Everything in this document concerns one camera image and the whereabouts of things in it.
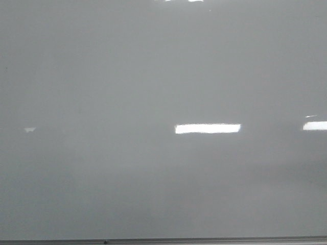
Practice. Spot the white whiteboard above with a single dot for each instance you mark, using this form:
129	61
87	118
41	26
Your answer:
162	119

